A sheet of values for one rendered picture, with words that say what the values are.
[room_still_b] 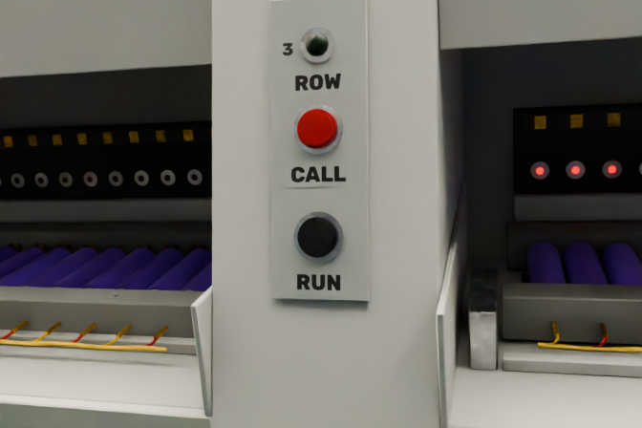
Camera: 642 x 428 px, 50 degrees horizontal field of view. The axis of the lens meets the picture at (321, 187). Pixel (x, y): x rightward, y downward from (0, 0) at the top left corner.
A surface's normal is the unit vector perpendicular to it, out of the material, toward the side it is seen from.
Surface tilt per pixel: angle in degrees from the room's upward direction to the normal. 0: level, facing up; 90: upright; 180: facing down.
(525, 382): 17
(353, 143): 90
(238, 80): 90
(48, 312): 107
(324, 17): 90
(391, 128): 90
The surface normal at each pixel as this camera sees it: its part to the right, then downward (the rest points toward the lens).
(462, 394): -0.07, -0.97
